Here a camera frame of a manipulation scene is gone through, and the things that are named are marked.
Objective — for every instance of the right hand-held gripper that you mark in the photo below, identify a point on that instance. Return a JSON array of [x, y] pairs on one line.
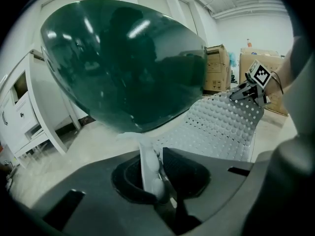
[[259, 74]]

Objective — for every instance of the white vanity cabinet with sink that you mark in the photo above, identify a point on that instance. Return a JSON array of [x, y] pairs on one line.
[[32, 112]]

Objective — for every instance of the person's right forearm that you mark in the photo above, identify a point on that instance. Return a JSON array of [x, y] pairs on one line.
[[278, 82]]

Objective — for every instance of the narrow grey roller blind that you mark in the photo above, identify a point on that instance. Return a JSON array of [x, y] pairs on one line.
[[188, 16]]

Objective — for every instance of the green and white bathtub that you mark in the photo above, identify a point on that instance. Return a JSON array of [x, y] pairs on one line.
[[123, 65]]

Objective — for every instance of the large cardboard box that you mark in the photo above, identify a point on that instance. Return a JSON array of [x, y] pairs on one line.
[[246, 65]]

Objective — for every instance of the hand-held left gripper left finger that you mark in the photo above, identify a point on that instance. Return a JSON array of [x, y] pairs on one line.
[[98, 195]]

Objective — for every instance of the white bubble bath mat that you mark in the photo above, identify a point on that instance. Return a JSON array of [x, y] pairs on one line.
[[216, 126]]

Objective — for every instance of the orange and white bottle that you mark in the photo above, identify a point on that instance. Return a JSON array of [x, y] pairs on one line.
[[249, 43]]

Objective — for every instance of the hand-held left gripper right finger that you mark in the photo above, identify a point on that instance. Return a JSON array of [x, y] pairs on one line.
[[216, 181]]

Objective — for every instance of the teal bottle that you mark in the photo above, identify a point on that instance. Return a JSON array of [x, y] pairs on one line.
[[232, 59]]

